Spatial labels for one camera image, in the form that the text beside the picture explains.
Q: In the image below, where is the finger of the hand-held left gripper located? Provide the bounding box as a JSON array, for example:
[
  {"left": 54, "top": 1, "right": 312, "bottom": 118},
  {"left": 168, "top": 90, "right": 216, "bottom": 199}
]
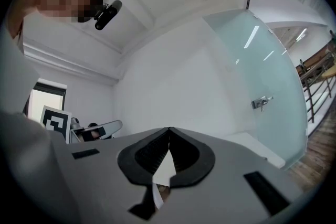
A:
[{"left": 83, "top": 120, "right": 124, "bottom": 142}]

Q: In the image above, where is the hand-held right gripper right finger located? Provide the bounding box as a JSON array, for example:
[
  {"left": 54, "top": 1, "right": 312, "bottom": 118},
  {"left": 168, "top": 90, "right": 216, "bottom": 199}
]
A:
[{"left": 156, "top": 126, "right": 308, "bottom": 224}]

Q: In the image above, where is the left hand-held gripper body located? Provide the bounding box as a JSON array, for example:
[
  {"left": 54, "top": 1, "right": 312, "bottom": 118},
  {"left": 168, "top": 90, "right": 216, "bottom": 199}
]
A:
[{"left": 40, "top": 105, "right": 86, "bottom": 144}]

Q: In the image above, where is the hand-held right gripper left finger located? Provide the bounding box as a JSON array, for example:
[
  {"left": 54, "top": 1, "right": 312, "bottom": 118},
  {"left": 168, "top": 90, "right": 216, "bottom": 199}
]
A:
[{"left": 54, "top": 126, "right": 171, "bottom": 224}]

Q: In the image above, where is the window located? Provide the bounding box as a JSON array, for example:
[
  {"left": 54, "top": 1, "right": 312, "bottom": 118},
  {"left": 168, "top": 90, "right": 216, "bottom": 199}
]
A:
[{"left": 23, "top": 81, "right": 68, "bottom": 124}]

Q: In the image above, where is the frosted glass door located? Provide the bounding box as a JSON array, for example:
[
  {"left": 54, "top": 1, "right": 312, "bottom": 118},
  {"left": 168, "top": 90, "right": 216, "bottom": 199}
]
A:
[{"left": 202, "top": 9, "right": 308, "bottom": 172}]

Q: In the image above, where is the dark metal railing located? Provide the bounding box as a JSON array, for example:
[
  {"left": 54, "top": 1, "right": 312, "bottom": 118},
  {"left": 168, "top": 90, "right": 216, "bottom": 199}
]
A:
[{"left": 296, "top": 41, "right": 336, "bottom": 124}]

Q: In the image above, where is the metal door handle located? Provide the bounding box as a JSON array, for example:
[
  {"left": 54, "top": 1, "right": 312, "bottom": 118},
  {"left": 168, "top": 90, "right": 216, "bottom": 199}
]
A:
[{"left": 250, "top": 95, "right": 274, "bottom": 113}]

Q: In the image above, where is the black head-worn camera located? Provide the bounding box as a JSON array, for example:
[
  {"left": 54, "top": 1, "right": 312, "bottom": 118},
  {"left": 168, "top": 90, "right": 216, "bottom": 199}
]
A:
[{"left": 93, "top": 0, "right": 123, "bottom": 31}]

